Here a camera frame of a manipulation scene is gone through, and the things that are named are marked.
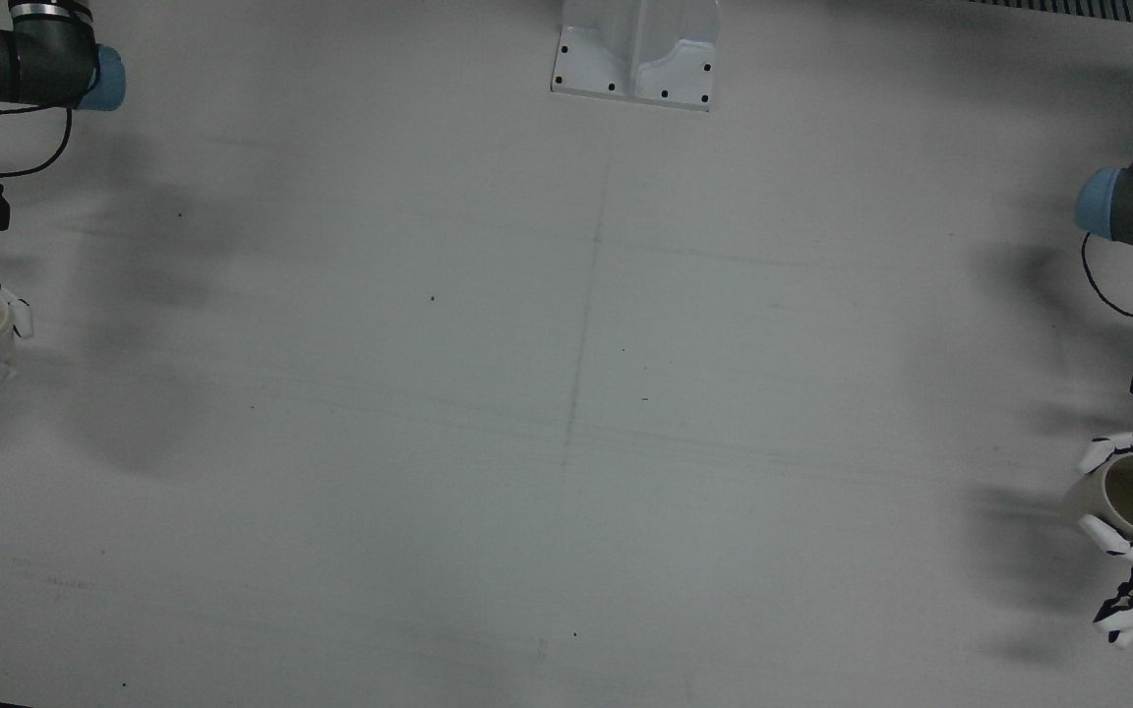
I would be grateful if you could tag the small beige paper cup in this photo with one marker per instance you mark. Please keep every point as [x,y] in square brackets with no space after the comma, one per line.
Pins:
[1083,501]

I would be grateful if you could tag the black ribbed mat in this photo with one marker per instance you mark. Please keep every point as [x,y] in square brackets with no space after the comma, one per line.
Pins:
[1098,9]

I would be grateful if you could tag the white camera mount stand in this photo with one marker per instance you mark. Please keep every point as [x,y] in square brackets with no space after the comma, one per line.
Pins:
[635,59]

